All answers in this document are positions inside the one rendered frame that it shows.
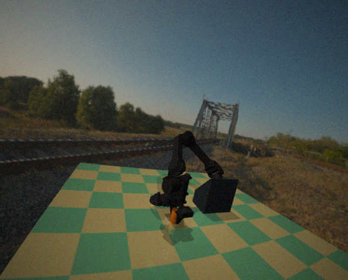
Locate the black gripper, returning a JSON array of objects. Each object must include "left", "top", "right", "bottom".
[{"left": 170, "top": 191, "right": 194, "bottom": 224}]

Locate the orange knob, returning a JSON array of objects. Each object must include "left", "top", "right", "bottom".
[{"left": 170, "top": 208, "right": 177, "bottom": 224}]

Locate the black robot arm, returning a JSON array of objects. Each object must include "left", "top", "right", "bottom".
[{"left": 159, "top": 131, "right": 224, "bottom": 207}]

